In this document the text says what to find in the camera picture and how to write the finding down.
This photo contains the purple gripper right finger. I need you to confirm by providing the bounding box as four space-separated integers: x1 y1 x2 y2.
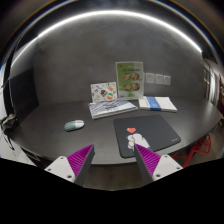
134 144 182 184

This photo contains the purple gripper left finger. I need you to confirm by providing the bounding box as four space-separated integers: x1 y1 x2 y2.
46 145 95 186

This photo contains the black mouse pad with heart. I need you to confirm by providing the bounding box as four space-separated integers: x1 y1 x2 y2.
113 115 181 158

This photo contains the green and white computer mouse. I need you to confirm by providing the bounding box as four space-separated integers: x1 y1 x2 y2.
64 120 84 132

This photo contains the colourful illustrated card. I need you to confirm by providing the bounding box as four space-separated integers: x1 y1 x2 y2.
91 82 117 102

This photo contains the green standing poster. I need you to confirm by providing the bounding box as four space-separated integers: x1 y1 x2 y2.
115 62 144 99

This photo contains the curved ceiling light strip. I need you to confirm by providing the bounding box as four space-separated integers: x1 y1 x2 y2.
11 10 202 68

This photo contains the red metal chair frame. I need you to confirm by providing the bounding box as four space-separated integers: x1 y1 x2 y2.
172 134 211 168

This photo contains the white wall socket plate middle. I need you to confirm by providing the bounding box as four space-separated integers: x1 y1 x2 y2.
155 74 164 84

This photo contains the white wall socket plate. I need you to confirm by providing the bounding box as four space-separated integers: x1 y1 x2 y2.
164 75 171 85
146 73 155 84
155 74 164 84

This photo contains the white wall socket plate left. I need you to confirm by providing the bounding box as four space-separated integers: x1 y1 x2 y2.
146 73 155 84

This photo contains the white wall socket plate right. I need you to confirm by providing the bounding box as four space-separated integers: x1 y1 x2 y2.
164 75 171 85

